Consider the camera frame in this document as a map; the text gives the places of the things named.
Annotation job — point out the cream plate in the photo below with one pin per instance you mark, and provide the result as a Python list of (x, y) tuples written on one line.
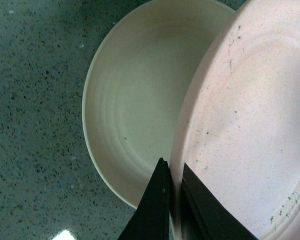
[(136, 85)]

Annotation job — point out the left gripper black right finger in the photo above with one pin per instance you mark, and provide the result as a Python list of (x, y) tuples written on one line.
[(203, 217)]

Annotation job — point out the pink plate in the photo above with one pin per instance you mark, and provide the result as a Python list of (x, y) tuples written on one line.
[(239, 125)]

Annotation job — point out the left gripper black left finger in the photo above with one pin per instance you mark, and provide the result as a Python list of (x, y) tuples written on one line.
[(151, 220)]

